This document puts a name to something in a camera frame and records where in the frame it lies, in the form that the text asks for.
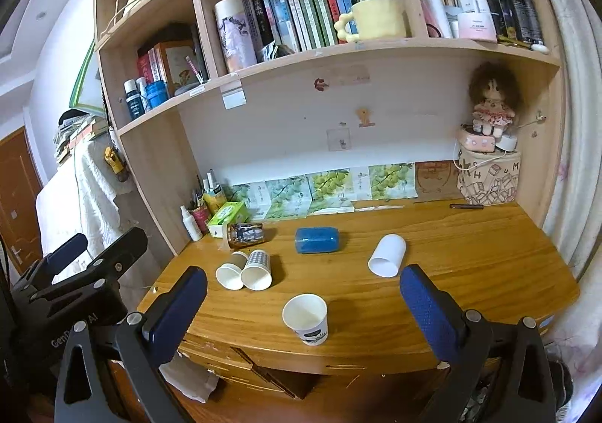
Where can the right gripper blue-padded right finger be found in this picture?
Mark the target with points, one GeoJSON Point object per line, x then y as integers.
{"type": "Point", "coordinates": [436, 313]}

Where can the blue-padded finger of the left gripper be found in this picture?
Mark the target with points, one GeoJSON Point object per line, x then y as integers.
{"type": "Point", "coordinates": [56, 261]}

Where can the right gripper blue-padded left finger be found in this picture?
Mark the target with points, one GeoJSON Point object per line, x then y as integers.
{"type": "Point", "coordinates": [168, 318]}

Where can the white panda paper cup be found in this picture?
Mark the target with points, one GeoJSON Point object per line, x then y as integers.
{"type": "Point", "coordinates": [307, 316]}

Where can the plain white plastic cup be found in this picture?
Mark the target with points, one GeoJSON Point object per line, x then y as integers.
{"type": "Point", "coordinates": [388, 256]}

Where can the brown sleeve paper cup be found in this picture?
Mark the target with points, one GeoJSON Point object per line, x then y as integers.
{"type": "Point", "coordinates": [228, 275]}

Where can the grey checked paper cup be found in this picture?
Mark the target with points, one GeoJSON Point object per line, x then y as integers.
{"type": "Point", "coordinates": [256, 275]}

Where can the blue plastic cup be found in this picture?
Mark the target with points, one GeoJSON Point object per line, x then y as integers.
{"type": "Point", "coordinates": [317, 240]}

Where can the row of upright books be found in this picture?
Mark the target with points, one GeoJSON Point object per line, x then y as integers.
{"type": "Point", "coordinates": [282, 27]}

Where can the white lace cloth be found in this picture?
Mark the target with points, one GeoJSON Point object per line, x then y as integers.
{"type": "Point", "coordinates": [84, 196]}

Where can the white spray bottle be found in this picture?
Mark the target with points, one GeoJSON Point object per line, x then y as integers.
{"type": "Point", "coordinates": [190, 224]}

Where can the black pen on desk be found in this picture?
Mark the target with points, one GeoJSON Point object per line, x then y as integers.
{"type": "Point", "coordinates": [466, 206]}

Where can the yellow toy on hook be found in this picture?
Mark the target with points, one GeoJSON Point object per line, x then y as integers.
{"type": "Point", "coordinates": [117, 165]}

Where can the red pen holder can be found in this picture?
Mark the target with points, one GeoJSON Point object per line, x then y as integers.
{"type": "Point", "coordinates": [202, 216]}

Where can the green tissue box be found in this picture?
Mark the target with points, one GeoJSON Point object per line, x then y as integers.
{"type": "Point", "coordinates": [229, 213]}

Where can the brown kraft paper card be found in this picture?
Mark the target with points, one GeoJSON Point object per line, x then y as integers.
{"type": "Point", "coordinates": [436, 180]}

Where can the yellow container with tubes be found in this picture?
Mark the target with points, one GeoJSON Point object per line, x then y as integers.
{"type": "Point", "coordinates": [213, 194]}

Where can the green grape leaflet strip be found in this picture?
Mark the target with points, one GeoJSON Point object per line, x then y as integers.
{"type": "Point", "coordinates": [326, 192]}

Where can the dark blue bottle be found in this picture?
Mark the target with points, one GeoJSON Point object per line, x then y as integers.
{"type": "Point", "coordinates": [133, 99]}

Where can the blue jar on shelf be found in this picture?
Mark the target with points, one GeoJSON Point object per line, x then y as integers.
{"type": "Point", "coordinates": [156, 94]}

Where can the brown-haired rag doll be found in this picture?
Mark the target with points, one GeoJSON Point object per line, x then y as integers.
{"type": "Point", "coordinates": [494, 93]}

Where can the wooden bookshelf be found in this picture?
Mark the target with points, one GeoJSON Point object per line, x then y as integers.
{"type": "Point", "coordinates": [348, 105]}

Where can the white floral tumbler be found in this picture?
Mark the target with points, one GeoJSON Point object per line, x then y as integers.
{"type": "Point", "coordinates": [234, 35]}

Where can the pink cosmetic box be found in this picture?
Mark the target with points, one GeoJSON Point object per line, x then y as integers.
{"type": "Point", "coordinates": [476, 26]}

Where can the pink toy camera box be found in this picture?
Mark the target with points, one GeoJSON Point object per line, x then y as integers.
{"type": "Point", "coordinates": [475, 142]}

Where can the yellow bubble-handle mug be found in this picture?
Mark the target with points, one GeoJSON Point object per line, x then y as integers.
{"type": "Point", "coordinates": [371, 20]}

